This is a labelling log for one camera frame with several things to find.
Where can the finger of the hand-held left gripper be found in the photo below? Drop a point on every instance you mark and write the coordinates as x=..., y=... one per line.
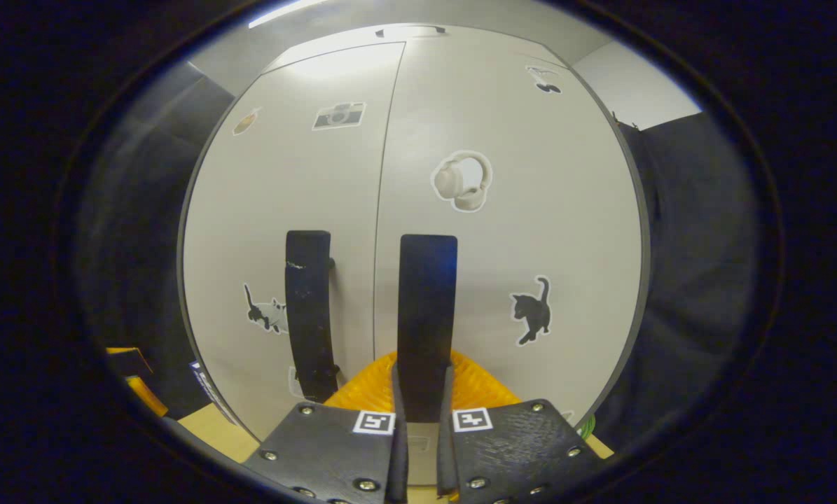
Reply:
x=138, y=374

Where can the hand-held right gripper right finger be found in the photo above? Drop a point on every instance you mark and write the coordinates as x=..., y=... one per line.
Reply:
x=523, y=448

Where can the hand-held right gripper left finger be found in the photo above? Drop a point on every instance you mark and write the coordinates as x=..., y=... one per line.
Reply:
x=334, y=448

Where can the white cabinet door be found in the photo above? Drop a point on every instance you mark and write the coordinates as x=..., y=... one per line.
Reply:
x=551, y=210
x=278, y=175

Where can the white double-door shoe cabinet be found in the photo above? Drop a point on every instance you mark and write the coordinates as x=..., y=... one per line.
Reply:
x=488, y=40

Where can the black backdrop cloth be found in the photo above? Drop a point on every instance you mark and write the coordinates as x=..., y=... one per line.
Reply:
x=698, y=280
x=138, y=245

